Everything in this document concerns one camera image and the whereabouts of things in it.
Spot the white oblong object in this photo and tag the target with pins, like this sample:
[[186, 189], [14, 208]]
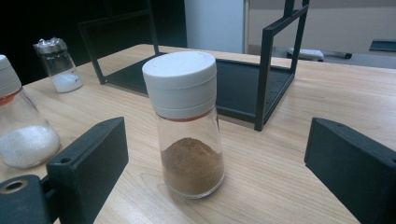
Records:
[[306, 54]]

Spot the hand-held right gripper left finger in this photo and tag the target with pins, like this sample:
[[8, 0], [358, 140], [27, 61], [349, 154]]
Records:
[[90, 161]]

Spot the white powder jar silver lid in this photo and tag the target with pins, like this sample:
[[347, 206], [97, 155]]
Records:
[[62, 71]]

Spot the black slim rod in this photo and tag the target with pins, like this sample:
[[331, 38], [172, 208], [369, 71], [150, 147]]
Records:
[[339, 55]]

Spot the brown spice jar white lid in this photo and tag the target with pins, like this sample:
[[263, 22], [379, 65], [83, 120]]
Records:
[[186, 87]]

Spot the black stand striped base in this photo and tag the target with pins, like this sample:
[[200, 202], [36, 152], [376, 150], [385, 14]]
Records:
[[384, 45]]

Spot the dark curtain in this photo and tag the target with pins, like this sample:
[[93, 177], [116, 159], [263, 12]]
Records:
[[37, 18]]

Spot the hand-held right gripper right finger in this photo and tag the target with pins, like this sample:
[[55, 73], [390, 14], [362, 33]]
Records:
[[358, 168]]

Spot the black metal rack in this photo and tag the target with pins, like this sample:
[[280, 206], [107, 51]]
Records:
[[243, 84]]

